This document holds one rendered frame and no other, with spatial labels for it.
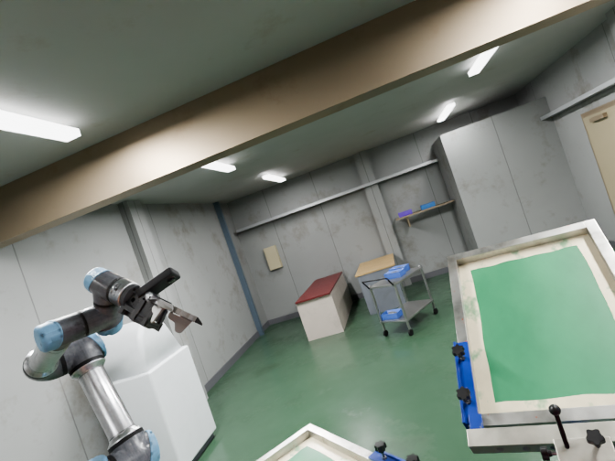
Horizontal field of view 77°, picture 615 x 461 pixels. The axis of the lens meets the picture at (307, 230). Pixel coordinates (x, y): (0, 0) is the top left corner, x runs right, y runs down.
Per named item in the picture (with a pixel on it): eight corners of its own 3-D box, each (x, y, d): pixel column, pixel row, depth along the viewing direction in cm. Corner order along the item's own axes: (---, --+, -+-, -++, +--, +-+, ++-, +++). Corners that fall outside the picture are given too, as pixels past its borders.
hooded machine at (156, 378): (168, 444, 463) (125, 320, 462) (220, 432, 449) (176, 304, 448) (125, 492, 385) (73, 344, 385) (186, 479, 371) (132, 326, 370)
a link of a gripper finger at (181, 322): (192, 339, 107) (162, 325, 106) (203, 319, 109) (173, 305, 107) (193, 340, 105) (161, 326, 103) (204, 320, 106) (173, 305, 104)
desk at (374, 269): (404, 286, 842) (393, 252, 841) (408, 305, 698) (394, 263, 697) (371, 296, 857) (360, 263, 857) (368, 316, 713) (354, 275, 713)
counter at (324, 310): (352, 302, 866) (341, 271, 866) (343, 332, 666) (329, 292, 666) (325, 310, 880) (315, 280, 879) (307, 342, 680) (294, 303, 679)
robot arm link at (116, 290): (135, 283, 113) (117, 273, 106) (147, 288, 111) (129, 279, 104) (121, 306, 110) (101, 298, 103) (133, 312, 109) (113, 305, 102)
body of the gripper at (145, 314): (161, 333, 104) (129, 316, 108) (178, 304, 107) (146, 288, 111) (144, 326, 97) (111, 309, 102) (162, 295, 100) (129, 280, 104)
